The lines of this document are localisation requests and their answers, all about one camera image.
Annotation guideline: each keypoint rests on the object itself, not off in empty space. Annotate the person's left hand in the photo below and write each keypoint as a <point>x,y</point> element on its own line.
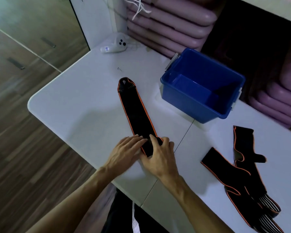
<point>122,155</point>

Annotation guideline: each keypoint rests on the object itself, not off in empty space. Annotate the person's right hand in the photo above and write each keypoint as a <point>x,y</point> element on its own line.
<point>163,160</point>

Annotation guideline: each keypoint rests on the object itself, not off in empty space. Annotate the person's left fingers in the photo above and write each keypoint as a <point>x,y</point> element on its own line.
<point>137,140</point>

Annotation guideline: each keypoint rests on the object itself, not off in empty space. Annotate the person's right thumb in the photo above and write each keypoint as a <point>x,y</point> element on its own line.
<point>155,140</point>

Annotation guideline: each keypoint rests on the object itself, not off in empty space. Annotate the person's right forearm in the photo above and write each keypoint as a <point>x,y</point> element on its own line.
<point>196,206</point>

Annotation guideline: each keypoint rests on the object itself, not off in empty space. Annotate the person's left forearm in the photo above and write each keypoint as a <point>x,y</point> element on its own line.
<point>72,203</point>

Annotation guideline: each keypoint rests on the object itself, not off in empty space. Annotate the blue plastic storage bin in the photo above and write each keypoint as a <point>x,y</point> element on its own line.
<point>196,94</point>

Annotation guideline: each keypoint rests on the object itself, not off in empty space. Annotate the person's black clothing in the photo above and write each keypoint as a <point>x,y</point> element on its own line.
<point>121,215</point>

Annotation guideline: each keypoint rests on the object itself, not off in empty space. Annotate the white handheld controller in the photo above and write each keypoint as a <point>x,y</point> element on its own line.
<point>117,44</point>

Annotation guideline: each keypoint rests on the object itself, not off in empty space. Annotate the stack of pink mats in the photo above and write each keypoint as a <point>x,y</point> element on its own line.
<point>278,99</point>
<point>174,24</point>

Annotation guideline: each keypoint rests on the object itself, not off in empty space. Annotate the wooden cabinet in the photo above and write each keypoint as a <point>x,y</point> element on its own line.
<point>26,29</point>

